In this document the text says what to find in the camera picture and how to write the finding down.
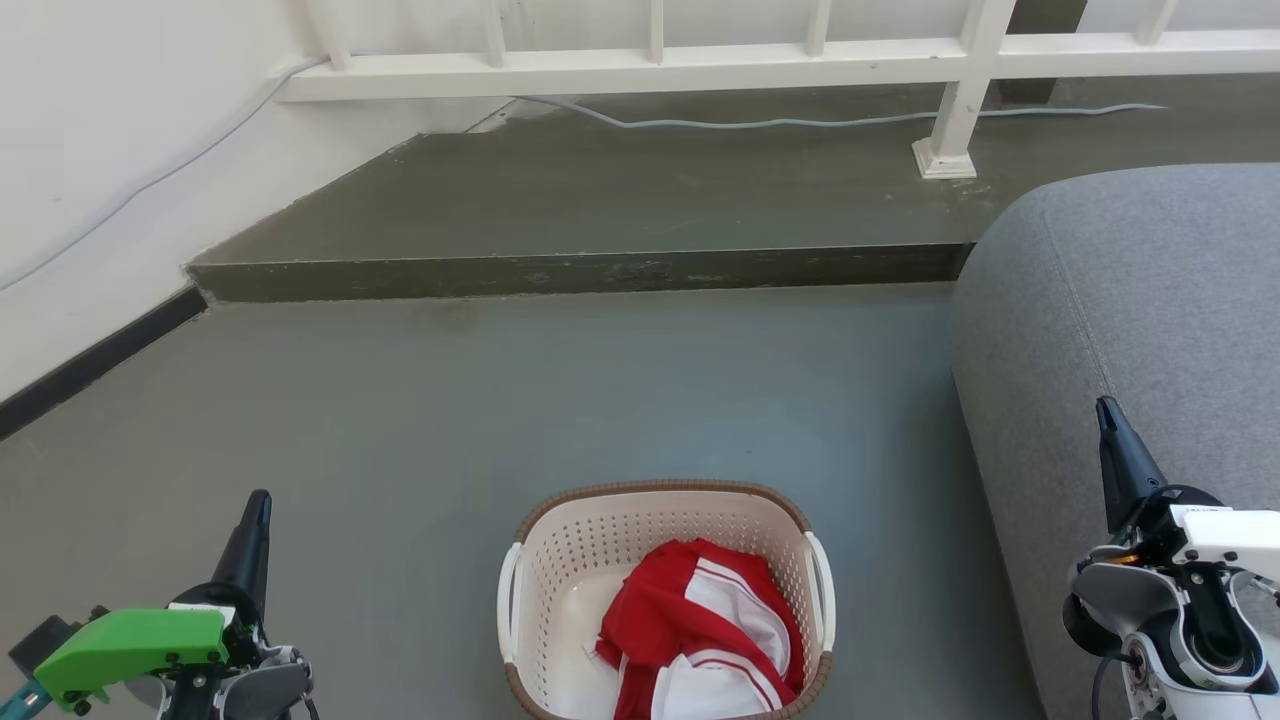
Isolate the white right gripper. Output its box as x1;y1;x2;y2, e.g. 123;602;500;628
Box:
1095;396;1280;586

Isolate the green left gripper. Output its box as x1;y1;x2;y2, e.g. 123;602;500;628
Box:
33;489;274;714

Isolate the beige perforated laundry basket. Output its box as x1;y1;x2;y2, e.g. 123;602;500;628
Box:
497;480;837;720

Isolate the grey fabric sofa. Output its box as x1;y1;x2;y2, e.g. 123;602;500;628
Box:
949;163;1280;720

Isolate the black baseboard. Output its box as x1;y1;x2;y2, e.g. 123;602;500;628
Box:
0;286;210;442

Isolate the red and white garment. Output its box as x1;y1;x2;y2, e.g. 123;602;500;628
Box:
596;539;808;720

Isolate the raised concrete step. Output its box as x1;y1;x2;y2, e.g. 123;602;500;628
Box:
185;75;1280;304

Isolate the white railing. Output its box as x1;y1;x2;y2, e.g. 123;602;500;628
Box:
275;0;1280;182

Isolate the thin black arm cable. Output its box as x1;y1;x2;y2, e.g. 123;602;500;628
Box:
1089;648;1138;720

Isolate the teal plug grey cable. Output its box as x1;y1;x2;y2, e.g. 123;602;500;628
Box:
0;680;53;720

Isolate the light grey cable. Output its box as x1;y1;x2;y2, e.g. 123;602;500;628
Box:
0;55;329;293
514;95;1169;132

